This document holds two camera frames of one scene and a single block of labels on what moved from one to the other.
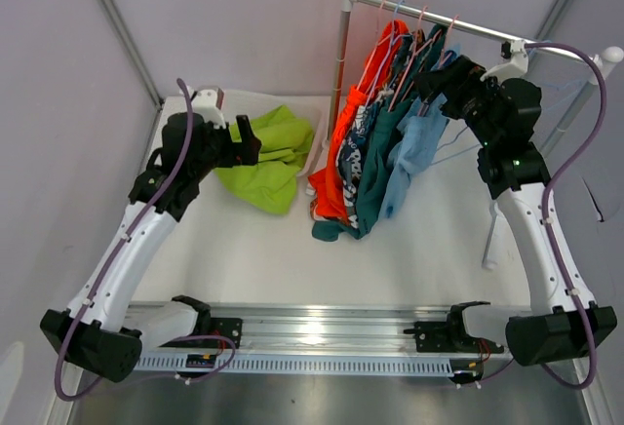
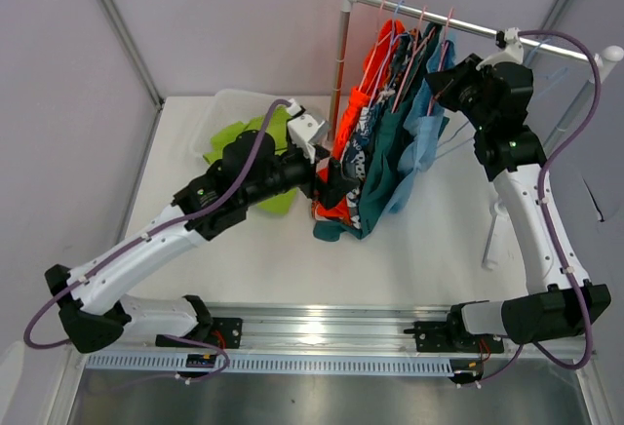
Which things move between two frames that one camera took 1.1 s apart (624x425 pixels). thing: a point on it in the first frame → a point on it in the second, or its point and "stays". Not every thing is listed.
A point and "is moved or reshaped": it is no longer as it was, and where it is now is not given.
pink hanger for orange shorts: x=377 y=41 stays
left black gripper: x=239 y=153 → x=328 y=192
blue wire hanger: x=579 y=87 → x=532 y=50
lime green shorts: x=269 y=183 is moved or reshaped
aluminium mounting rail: x=324 y=328 stays
